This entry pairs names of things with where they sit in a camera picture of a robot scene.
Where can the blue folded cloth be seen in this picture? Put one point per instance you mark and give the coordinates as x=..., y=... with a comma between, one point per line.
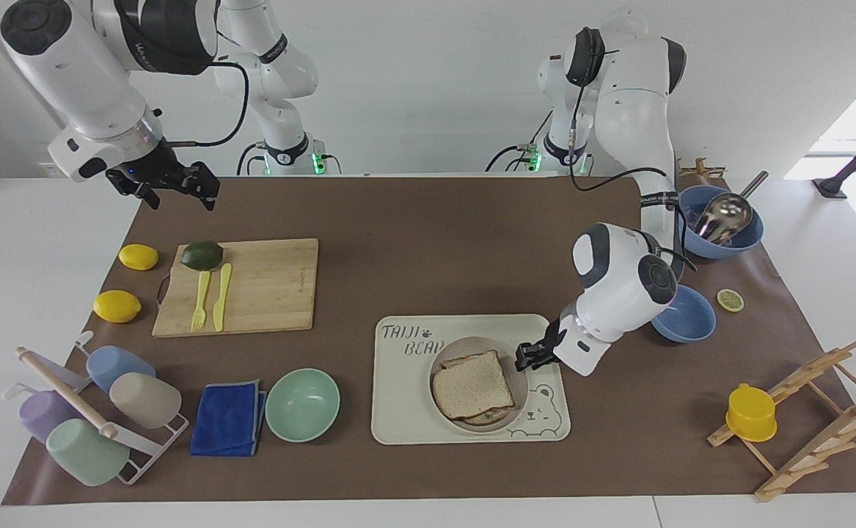
x=226, y=419

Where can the yellow-green plastic knife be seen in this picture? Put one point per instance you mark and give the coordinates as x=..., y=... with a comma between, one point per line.
x=221, y=301

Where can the yellow plastic cup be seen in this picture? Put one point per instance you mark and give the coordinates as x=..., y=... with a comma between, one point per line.
x=750, y=412

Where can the sandwich bread slice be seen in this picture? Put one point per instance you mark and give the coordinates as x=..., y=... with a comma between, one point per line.
x=472, y=385

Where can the small wooden holder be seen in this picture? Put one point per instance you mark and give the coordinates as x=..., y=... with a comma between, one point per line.
x=699, y=169

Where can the wooden cutting board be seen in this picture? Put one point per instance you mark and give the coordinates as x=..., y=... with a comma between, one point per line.
x=273, y=290

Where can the wooden drying rack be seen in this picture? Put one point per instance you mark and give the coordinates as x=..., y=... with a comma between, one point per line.
x=824, y=433

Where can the cream placemat with bear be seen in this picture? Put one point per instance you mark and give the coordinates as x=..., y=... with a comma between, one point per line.
x=402, y=396

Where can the large blue bowl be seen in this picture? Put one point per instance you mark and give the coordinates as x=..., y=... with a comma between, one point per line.
x=728, y=242

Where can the purple plastic cup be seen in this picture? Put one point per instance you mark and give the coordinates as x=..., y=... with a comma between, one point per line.
x=42, y=414

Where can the sandwich bottom with filling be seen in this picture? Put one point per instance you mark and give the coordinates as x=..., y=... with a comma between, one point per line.
x=492, y=416

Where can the lime slice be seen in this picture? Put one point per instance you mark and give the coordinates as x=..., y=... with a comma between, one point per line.
x=730, y=300

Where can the black stand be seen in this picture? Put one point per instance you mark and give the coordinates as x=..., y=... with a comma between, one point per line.
x=849, y=165

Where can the yellow lemon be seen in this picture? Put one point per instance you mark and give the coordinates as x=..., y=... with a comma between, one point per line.
x=116, y=306
x=138, y=257

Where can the yellow-green plastic fork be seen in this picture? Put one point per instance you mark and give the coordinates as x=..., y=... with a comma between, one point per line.
x=200, y=297

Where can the metal ladle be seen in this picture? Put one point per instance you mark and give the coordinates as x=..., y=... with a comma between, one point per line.
x=725, y=214

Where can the beige plastic cup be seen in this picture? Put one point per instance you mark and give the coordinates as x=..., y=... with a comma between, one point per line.
x=147, y=400

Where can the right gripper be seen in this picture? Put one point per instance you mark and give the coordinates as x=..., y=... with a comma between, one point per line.
x=150, y=167

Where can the small blue bowl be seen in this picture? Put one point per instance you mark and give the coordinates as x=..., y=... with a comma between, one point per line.
x=688, y=319

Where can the blue plastic cup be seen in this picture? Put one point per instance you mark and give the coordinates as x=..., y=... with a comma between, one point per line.
x=116, y=365

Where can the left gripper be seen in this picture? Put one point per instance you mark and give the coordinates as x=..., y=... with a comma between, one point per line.
x=554, y=337

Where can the mint green bowl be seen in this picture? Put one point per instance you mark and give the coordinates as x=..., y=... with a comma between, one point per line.
x=303, y=405

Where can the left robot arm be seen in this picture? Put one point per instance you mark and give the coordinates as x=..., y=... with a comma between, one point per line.
x=637, y=117

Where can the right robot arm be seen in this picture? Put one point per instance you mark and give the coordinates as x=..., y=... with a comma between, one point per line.
x=61, y=66

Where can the beige round plate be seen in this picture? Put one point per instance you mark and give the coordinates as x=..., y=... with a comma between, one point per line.
x=457, y=350

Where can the green plastic cup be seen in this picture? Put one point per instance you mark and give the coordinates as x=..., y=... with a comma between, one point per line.
x=86, y=453

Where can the green avocado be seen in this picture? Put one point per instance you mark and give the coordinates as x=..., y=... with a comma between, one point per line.
x=202, y=255

